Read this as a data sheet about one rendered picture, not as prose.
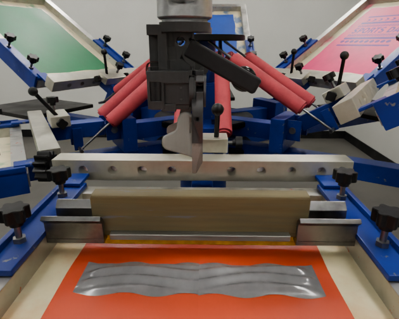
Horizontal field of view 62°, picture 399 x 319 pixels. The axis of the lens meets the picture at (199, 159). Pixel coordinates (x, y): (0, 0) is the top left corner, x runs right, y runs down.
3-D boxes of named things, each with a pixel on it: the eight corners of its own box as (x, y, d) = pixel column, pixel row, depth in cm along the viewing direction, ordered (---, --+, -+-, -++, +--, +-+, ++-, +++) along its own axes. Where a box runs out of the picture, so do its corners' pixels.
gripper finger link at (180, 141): (163, 172, 50) (163, 111, 49) (202, 173, 50) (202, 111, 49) (161, 176, 47) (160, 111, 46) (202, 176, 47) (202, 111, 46)
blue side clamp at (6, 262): (19, 306, 47) (9, 265, 44) (-17, 306, 47) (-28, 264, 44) (89, 207, 75) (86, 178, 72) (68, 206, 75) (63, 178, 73)
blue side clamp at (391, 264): (417, 312, 46) (429, 270, 43) (380, 311, 46) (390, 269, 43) (336, 209, 74) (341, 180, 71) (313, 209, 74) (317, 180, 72)
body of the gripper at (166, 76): (155, 104, 53) (152, 23, 49) (209, 105, 53) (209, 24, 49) (147, 114, 46) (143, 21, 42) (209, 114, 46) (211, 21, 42)
